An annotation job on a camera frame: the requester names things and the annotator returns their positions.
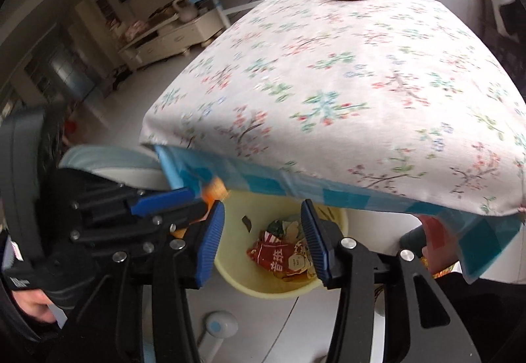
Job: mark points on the cream television stand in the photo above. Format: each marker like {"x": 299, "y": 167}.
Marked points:
{"x": 172, "y": 40}

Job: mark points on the yellow plastic basin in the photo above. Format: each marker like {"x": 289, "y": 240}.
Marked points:
{"x": 246, "y": 276}

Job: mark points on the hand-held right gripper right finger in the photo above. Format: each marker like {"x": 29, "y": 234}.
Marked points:
{"x": 316, "y": 244}

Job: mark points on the red snack wrapper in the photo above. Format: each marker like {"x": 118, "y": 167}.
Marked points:
{"x": 275, "y": 256}

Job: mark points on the person's left hand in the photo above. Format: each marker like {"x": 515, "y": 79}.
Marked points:
{"x": 33, "y": 303}

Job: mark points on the floral tablecloth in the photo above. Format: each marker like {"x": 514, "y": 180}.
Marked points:
{"x": 349, "y": 100}

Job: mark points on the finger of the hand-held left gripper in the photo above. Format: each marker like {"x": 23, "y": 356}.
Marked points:
{"x": 181, "y": 216}
{"x": 164, "y": 200}

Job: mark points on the pink kettlebell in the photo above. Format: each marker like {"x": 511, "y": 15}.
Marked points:
{"x": 184, "y": 11}

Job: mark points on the clear plastic bag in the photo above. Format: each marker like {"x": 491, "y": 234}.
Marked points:
{"x": 296, "y": 229}

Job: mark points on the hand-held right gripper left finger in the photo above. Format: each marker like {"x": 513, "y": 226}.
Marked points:
{"x": 209, "y": 244}

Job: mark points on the small curved orange peel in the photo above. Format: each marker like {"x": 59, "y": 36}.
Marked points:
{"x": 213, "y": 190}

